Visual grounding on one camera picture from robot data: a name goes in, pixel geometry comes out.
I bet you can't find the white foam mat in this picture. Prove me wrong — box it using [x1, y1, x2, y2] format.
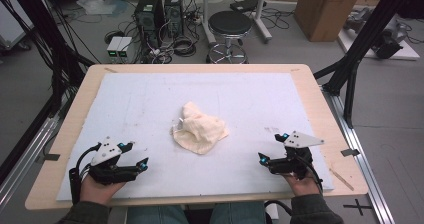
[56, 72, 335, 202]

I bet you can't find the person's left hand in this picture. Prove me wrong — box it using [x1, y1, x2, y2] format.
[79, 174, 127, 207]

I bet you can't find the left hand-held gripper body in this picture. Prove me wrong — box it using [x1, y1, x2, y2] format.
[87, 136, 141, 186]

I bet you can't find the cream cloth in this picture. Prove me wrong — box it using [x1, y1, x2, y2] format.
[171, 101, 230, 156]

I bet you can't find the black metal frame with cables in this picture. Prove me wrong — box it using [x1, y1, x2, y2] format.
[0, 0, 98, 119]

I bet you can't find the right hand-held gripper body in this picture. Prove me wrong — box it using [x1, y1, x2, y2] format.
[267, 130, 325, 181]

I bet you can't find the cardboard box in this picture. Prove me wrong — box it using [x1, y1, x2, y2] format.
[293, 0, 367, 43]

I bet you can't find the large black computer tower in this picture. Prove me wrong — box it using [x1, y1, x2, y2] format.
[133, 0, 166, 49]

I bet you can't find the slim black computer tower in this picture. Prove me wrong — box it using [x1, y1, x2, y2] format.
[164, 0, 185, 39]

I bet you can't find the white power supply box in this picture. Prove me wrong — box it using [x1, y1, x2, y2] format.
[116, 36, 134, 59]
[106, 36, 124, 59]

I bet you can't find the person's leg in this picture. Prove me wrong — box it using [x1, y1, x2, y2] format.
[209, 202, 268, 224]
[126, 205, 190, 224]

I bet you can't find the aluminium rail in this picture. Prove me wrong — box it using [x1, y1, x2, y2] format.
[0, 115, 62, 212]
[321, 84, 396, 224]

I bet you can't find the black metal frame strut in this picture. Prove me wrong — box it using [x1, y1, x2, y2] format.
[313, 0, 418, 129]

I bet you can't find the person's left leg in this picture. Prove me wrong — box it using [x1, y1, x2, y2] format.
[126, 205, 190, 224]

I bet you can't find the person's right hand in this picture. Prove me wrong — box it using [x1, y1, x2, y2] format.
[282, 171, 323, 198]

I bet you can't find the black round stool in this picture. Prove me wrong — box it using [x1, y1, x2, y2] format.
[206, 10, 254, 65]

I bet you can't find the person's right leg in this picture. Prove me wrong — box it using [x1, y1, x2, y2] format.
[209, 202, 268, 224]

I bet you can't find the black tape cross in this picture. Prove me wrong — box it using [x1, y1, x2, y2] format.
[342, 198, 373, 217]

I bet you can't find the coiled black cable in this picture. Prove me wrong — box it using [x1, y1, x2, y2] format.
[172, 36, 198, 58]

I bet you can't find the clear plastic sheet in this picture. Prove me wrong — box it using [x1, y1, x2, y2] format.
[76, 0, 118, 16]

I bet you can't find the white table leg frame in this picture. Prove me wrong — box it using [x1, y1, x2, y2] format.
[252, 0, 273, 45]
[200, 0, 218, 47]

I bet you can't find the black cable under table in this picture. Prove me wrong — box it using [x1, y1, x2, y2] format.
[264, 199, 295, 217]

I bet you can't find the right hand-held gripper cable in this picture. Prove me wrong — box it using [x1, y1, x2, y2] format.
[298, 154, 324, 195]

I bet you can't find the thin wooden stick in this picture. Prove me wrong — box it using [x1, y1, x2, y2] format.
[329, 167, 355, 192]

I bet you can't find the grey and black machine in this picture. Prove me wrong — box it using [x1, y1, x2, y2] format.
[343, 6, 410, 60]

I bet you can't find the black flat box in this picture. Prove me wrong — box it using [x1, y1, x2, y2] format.
[229, 0, 268, 14]

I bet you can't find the white floor board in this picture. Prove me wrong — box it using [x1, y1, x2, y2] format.
[337, 13, 421, 61]

